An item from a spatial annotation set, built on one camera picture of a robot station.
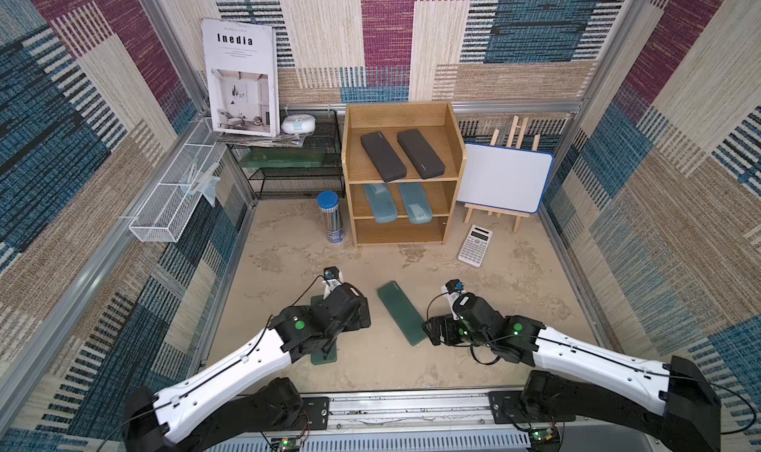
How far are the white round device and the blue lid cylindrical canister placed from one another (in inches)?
7.5

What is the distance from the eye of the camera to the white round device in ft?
2.89

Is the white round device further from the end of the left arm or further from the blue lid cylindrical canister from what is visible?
the end of the left arm

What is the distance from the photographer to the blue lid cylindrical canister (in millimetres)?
941

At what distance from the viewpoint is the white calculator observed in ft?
3.35
